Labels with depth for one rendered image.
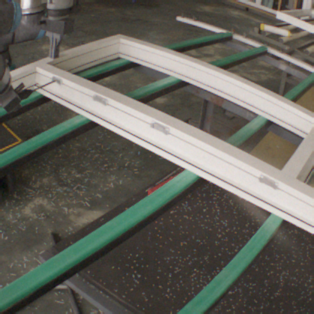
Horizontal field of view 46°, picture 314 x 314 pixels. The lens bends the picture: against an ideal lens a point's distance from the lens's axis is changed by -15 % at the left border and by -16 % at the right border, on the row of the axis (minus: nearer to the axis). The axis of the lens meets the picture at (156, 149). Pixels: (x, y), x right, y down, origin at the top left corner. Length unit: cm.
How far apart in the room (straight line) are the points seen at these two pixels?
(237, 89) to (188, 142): 42
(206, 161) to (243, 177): 10
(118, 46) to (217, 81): 42
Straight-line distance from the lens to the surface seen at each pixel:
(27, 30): 186
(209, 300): 70
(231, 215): 131
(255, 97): 132
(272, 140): 167
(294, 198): 90
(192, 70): 141
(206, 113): 153
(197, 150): 96
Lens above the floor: 141
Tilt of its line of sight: 32 degrees down
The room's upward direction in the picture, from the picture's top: 8 degrees clockwise
